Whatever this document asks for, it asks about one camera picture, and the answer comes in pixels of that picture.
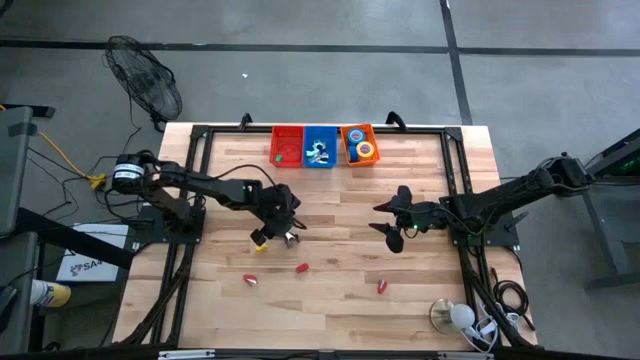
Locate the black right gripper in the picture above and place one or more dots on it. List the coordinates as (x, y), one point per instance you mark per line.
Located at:
(422, 215)

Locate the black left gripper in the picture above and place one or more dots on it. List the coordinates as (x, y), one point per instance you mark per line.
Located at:
(277, 210)

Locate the yellow mini stapler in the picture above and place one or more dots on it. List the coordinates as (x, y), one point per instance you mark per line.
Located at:
(261, 248)

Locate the red mini stapler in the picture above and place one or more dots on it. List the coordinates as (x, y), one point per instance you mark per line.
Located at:
(382, 286)
(248, 278)
(302, 268)

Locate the yellow tape roll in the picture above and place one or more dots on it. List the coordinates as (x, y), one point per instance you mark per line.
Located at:
(359, 150)

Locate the light blue tape roll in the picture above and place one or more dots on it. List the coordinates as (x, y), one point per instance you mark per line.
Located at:
(350, 136)

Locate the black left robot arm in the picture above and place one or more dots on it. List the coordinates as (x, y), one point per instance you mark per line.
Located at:
(210, 186)

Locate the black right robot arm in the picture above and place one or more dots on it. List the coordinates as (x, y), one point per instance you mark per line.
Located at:
(500, 197)

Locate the orange plastic basket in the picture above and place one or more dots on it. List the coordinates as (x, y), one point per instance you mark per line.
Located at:
(372, 161)

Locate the red plastic basket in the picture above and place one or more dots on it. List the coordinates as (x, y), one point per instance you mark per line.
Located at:
(290, 140)

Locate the blue plastic basket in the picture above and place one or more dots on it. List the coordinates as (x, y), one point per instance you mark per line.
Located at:
(330, 134)

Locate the white globe lamp metal base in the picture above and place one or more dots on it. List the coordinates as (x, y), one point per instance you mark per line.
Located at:
(462, 316)

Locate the black rig crossbar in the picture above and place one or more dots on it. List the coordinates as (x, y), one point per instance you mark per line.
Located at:
(350, 356)

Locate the black floor fan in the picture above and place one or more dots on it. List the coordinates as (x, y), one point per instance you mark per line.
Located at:
(145, 80)

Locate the white printed box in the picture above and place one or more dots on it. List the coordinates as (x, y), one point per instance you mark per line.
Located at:
(90, 270)

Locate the black diagonal beam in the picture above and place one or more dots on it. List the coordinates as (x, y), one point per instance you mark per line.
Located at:
(75, 237)

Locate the black metal cart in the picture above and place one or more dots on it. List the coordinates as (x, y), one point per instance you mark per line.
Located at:
(620, 250)

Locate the yellow white spray can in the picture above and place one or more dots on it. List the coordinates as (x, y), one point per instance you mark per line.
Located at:
(52, 294)

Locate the grey desk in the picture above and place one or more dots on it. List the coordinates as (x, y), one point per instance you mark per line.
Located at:
(15, 165)

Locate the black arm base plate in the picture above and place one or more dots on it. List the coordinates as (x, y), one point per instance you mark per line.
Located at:
(500, 231)
(150, 234)

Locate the silver metal bracket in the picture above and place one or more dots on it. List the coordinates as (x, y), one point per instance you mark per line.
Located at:
(460, 355)
(186, 354)

